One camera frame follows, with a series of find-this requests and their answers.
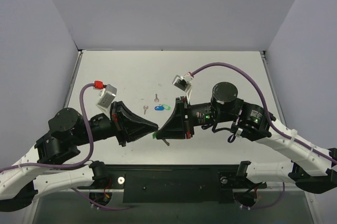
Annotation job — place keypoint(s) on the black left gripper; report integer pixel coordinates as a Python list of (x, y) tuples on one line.
[(117, 123)]

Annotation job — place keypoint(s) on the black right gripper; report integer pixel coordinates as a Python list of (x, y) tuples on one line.
[(184, 118)]

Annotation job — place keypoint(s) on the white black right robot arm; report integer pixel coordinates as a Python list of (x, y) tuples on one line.
[(308, 167)]

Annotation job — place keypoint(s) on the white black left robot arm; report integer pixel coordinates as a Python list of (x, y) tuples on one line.
[(43, 170)]

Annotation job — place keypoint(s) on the small silver key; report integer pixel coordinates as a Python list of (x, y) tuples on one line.
[(145, 108)]

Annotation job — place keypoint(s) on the green framed key tag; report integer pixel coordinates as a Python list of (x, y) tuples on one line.
[(166, 107)]

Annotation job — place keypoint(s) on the blue plastic key fob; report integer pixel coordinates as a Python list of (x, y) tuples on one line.
[(159, 108)]

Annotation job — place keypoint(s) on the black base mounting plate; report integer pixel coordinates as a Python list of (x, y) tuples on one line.
[(175, 183)]

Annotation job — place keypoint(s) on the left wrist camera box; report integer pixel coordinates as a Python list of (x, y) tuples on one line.
[(106, 97)]

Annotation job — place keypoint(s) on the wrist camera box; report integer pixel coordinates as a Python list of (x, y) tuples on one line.
[(106, 97), (183, 82)]

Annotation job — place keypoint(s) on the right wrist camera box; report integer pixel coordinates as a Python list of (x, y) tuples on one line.
[(183, 82)]

